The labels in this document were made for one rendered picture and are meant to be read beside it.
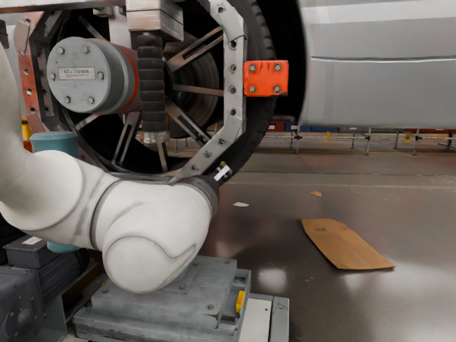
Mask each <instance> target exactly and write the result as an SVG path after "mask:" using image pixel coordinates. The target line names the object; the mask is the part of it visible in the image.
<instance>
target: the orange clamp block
mask: <svg viewBox="0 0 456 342"><path fill-rule="evenodd" d="M288 68H289V65H288V61H287V60H253V61H244V63H243V96H245V97H286V96H287V95H288Z"/></svg>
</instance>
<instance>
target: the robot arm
mask: <svg viewBox="0 0 456 342"><path fill-rule="evenodd" d="M232 172H233V171H232V170H231V169H230V168H229V166H228V165H227V164H226V163H225V162H224V163H221V164H220V165H219V166H218V167H217V168H216V169H215V170H214V171H213V172H211V173H210V172H209V173H207V175H205V176H204V175H193V176H190V177H186V178H182V179H180V180H178V181H177V182H175V183H174V184H173V185H171V186H169V185H148V184H142V183H134V182H130V181H127V180H122V179H120V178H116V177H114V176H111V175H110V174H107V173H105V172H104V171H103V169H101V168H99V167H96V166H93V165H91V164H88V163H86V162H84V161H81V160H79V159H76V158H74V157H72V156H70V155H68V154H66V153H63V152H61V151H55V150H47V151H40V152H37V153H31V152H29V151H27V150H26V149H25V148H24V144H23V136H22V120H21V112H20V101H19V95H18V90H17V86H16V80H15V78H14V74H13V72H12V68H11V66H10V63H9V60H8V58H7V55H6V53H5V50H4V49H3V46H2V44H1V42H0V213H1V214H2V215H3V217H4V219H5V220H6V221H7V222H8V223H9V224H11V225H13V226H15V227H17V228H18V229H19V230H21V231H23V232H25V233H27V234H29V235H31V236H33V237H36V238H39V239H42V240H45V241H49V242H53V243H56V244H62V245H70V246H75V247H79V248H90V249H93V250H99V251H101V252H102V259H103V264H104V268H105V271H106V273H107V275H108V276H109V277H110V279H111V280H112V281H113V282H114V283H115V284H116V285H118V286H119V287H120V288H122V289H124V290H127V291H129V292H134V293H138V294H145V293H150V292H155V291H156V290H159V289H160V288H163V287H164V286H166V285H167V284H169V283H171V281H173V280H174V279H175V278H176V277H178V276H179V275H180V274H181V273H182V272H183V271H184V270H185V268H186V267H187V266H188V265H189V264H190V262H191V261H192V260H193V259H194V258H195V256H196V255H197V253H198V252H199V250H200V248H201V247H202V245H203V243H204V241H205V239H206V236H207V233H208V228H209V225H210V223H211V221H212V219H213V218H214V216H215V215H216V212H217V209H218V203H219V199H220V193H219V187H220V186H221V181H222V180H223V179H225V180H226V179H227V178H228V176H229V175H230V174H231V173H232Z"/></svg>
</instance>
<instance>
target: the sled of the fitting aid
mask: <svg viewBox="0 0 456 342"><path fill-rule="evenodd" d="M250 284H251V270H249V269H238V268H237V270H236V273H235V277H234V279H233V283H232V285H231V290H230V292H229V296H228V298H227V302H226V305H225V308H224V311H223V314H222V318H221V321H220V324H219V326H218V329H215V328H207V327H203V326H195V325H190V324H183V323H178V322H170V321H165V320H158V319H153V318H146V317H141V316H133V315H129V314H124V313H116V312H112V311H104V310H99V309H93V308H92V299H91V298H90V300H89V301H88V302H87V303H86V304H85V305H84V306H83V307H82V308H81V309H80V310H79V311H78V312H77V313H76V314H75V315H74V316H73V317H72V320H73V328H74V333H75V338H80V339H86V340H91V341H97V342H239V340H240V334H241V330H242V324H243V321H244V315H245V311H246V306H247V302H248V296H249V293H250Z"/></svg>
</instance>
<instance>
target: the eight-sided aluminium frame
mask: <svg viewBox="0 0 456 342"><path fill-rule="evenodd" d="M209 2H210V15H211V16H212V17H213V18H214V19H215V20H216V21H217V22H218V24H219V25H220V26H221V27H222V28H223V56H224V126H223V127H222V128H221V129H220V130H219V131H218V132H217V133H216V134H215V135H214V136H213V137H212V138H211V139H210V140H209V141H208V142H207V143H206V144H205V145H204V146H203V147H202V148H201V149H200V150H199V151H198V152H197V153H196V154H195V155H194V156H193V157H192V158H191V159H190V160H189V161H188V162H187V164H186V165H185V166H184V167H183V168H182V169H181V170H180V171H179V172H178V173H177V174H176V175H175V176H166V175H154V174H131V173H118V172H109V171H108V170H107V169H106V168H105V167H104V166H103V165H102V164H101V163H100V162H99V161H98V160H97V158H96V157H95V156H94V155H93V154H92V153H91V152H90V151H89V150H88V149H87V148H86V147H85V146H84V145H83V144H82V143H81V142H80V141H79V140H78V139H77V142H78V147H79V154H80V158H81V161H83V162H86V163H88V164H91V165H93V166H96V167H99V168H101V169H103V171H104V172H105V173H107V174H110V175H111V176H114V177H116V178H120V179H122V180H125V181H130V182H134V183H142V184H148V185H169V186H171V185H173V184H174V183H175V182H177V181H179V180H180V179H182V178H186V177H190V176H193V175H201V174H203V173H204V172H205V171H206V170H207V169H208V168H209V167H210V166H211V165H212V164H213V163H214V162H215V161H216V160H217V159H218V158H219V157H220V156H221V155H222V154H223V153H224V152H225V151H226V150H227V149H228V148H229V147H230V146H231V145H232V144H233V143H235V142H236V141H237V140H239V137H240V136H241V135H242V134H243V133H245V131H246V120H247V118H246V97H245V96H243V63H244V61H247V48H248V26H247V24H246V23H245V21H244V19H243V18H242V17H241V16H240V15H239V14H238V13H237V11H236V9H235V8H234V7H232V6H231V5H230V4H229V3H228V2H227V1H226V0H209ZM68 12H69V9H64V10H54V11H44V12H25V13H23V15H22V17H21V18H20V20H17V22H16V27H15V29H14V32H13V34H14V45H15V46H16V53H17V58H18V66H19V70H20V78H21V82H22V90H23V94H24V102H25V107H26V114H27V116H26V119H27V121H28V126H29V129H30V130H31V131H32V132H33V133H34V134H36V133H40V132H61V131H65V132H70V131H69V129H68V128H67V127H66V126H65V125H64V124H63V123H62V122H61V121H60V119H59V114H58V105H57V100H56V97H55V96H54V95H53V93H52V91H51V89H50V86H49V83H48V78H47V63H48V57H49V55H50V47H49V44H50V40H51V38H52V37H53V36H54V33H55V32H56V31H57V29H58V27H59V26H60V24H61V23H62V21H63V20H64V18H65V16H66V15H67V13H68ZM235 89H236V92H235ZM235 110H236V112H235Z"/></svg>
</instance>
